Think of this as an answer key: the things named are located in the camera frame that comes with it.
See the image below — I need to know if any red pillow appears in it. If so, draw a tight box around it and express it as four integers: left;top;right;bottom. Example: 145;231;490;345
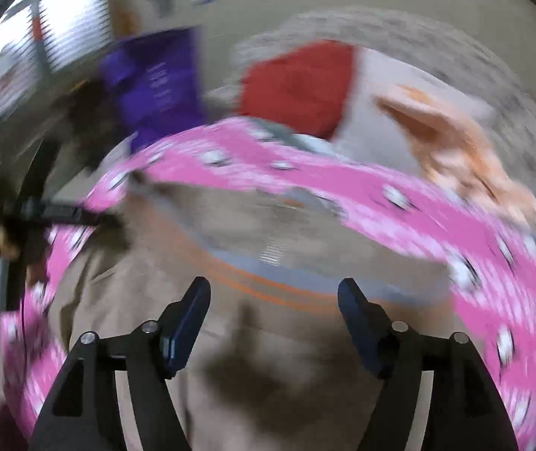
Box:
240;42;358;142

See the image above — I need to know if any white pillow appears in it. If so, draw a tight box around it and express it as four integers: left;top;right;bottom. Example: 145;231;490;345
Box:
331;49;496;160

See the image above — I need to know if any dark wooden table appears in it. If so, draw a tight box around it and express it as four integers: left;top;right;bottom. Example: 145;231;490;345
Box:
61;80;128;170

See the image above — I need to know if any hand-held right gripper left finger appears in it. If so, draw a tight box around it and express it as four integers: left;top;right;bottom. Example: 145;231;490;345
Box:
33;276;212;451

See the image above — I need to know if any window with lattice grille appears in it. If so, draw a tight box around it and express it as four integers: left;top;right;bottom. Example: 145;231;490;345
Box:
0;0;113;123

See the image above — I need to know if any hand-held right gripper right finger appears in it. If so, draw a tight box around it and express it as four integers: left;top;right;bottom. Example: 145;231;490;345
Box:
337;278;519;451

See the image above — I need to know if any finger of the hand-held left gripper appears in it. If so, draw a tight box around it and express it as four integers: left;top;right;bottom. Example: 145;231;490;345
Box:
45;200;125;233

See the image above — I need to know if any orange fringed cloth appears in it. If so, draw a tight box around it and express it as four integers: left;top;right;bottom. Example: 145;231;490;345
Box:
376;85;536;226

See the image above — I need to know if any purple tote bag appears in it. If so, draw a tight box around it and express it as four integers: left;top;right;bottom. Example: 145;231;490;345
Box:
99;28;207;151

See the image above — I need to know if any pink penguin print blanket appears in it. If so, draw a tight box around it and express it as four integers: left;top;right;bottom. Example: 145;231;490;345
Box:
0;117;536;451

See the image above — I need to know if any beige jacket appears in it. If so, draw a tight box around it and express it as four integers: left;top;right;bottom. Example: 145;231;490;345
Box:
52;181;456;451

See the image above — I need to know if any floral quilted bedspread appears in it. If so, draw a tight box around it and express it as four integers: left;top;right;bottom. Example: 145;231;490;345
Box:
202;7;536;245

